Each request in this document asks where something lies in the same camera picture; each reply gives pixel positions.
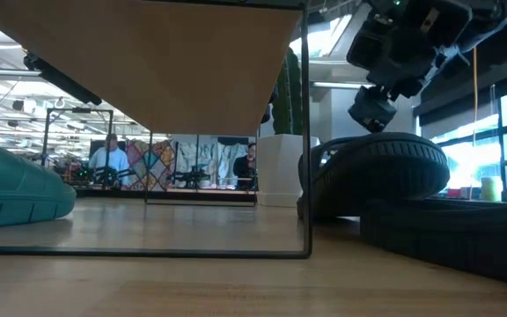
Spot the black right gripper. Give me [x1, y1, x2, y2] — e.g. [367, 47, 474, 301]
[349, 0, 474, 134]

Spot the green rubber slide sandal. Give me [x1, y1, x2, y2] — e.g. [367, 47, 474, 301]
[0, 139, 77, 231]

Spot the fluorescent ceiling light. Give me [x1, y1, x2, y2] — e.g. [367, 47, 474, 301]
[310, 80, 376, 92]

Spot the green columnar cactus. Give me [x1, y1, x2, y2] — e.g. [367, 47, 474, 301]
[271, 47, 304, 136]

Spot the large glass window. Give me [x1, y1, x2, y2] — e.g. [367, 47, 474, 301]
[420, 90, 507, 195]

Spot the white faceted planter pot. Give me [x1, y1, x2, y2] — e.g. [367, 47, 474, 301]
[256, 134, 320, 208]

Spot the person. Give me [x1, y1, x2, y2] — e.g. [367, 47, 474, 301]
[88, 133, 130, 188]
[233, 143, 257, 190]

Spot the yellow-green cylinder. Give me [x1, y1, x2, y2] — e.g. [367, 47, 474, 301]
[481, 175, 503, 203]

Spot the white hanging cloth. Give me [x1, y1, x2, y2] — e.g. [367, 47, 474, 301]
[176, 140, 237, 190]

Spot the colourful patchwork quilt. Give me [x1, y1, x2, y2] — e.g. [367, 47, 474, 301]
[123, 139, 178, 191]

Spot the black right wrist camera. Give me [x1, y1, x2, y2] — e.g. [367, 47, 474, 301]
[345, 17, 392, 71]

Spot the silver ceiling duct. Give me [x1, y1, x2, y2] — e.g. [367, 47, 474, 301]
[290, 0, 371, 61]

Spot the black metal table frame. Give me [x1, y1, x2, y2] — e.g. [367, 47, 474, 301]
[75, 188, 259, 203]

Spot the wooden shelf with black frame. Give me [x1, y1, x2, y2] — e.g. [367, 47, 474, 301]
[0, 0, 314, 260]

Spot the black background rig frame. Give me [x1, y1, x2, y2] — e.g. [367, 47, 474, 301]
[40, 107, 114, 177]

